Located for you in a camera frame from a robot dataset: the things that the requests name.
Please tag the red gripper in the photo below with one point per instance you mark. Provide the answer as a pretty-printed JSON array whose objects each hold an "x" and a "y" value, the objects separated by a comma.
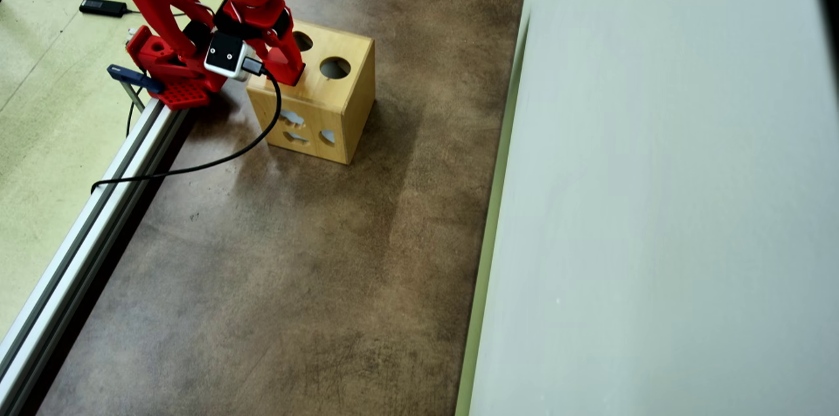
[{"x": 283, "y": 54}]

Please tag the wooden shape sorter box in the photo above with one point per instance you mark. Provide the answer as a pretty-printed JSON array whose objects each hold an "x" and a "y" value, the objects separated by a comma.
[{"x": 328, "y": 95}]

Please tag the blue clamp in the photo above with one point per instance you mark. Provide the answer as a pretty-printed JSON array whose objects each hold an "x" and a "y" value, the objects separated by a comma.
[{"x": 131, "y": 75}]

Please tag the black power adapter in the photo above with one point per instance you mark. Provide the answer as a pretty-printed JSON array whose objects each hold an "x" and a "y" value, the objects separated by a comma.
[{"x": 103, "y": 7}]

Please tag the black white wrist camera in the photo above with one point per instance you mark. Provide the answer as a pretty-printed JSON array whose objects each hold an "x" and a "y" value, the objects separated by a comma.
[{"x": 226, "y": 54}]

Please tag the aluminium profile rail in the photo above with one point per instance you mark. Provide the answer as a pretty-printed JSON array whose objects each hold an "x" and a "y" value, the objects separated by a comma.
[{"x": 85, "y": 232}]

